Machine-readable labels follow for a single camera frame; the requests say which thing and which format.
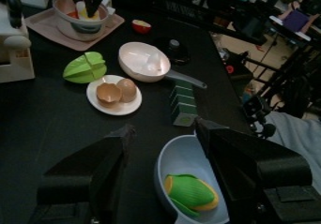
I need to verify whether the toy corn cob green husk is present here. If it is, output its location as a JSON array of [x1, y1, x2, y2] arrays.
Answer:
[[163, 173, 221, 218]]

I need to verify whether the pink tray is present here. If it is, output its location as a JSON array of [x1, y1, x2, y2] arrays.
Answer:
[[24, 7, 126, 52]]

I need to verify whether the light blue bowl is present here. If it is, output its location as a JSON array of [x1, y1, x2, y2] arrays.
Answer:
[[153, 134, 232, 224]]

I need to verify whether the white toy appliance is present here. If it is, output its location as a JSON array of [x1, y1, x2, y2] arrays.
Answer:
[[0, 0, 36, 84]]

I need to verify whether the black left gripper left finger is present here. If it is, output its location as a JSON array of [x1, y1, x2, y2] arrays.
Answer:
[[28, 123, 137, 224]]

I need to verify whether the green toy starfruit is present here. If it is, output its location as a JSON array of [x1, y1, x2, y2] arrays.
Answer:
[[62, 51, 109, 84]]

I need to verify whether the purple box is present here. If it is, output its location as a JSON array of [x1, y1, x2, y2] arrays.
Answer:
[[282, 9, 312, 33]]

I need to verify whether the small white plate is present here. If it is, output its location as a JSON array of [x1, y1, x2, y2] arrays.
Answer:
[[86, 74, 143, 116]]

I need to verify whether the red apple half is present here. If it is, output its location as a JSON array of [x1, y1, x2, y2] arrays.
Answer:
[[130, 19, 153, 35]]

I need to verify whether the brown eggshell half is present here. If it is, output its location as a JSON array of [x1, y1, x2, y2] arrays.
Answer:
[[115, 78, 138, 104], [95, 82, 123, 104]]

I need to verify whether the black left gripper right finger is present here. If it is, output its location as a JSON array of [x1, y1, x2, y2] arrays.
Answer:
[[193, 116, 321, 224]]

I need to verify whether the green box stack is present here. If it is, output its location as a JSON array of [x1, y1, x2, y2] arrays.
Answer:
[[169, 79, 200, 127]]

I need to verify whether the grey cloth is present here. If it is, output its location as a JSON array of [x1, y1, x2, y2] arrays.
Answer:
[[262, 111, 321, 194]]

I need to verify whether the white pan grey handle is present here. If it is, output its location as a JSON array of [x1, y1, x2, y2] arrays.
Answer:
[[117, 41, 209, 90]]

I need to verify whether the white pot with utensils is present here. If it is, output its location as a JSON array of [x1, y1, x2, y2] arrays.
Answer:
[[51, 0, 117, 42]]

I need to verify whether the black bottle grey cap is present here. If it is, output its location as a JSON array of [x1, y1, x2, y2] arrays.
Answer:
[[166, 38, 191, 65]]

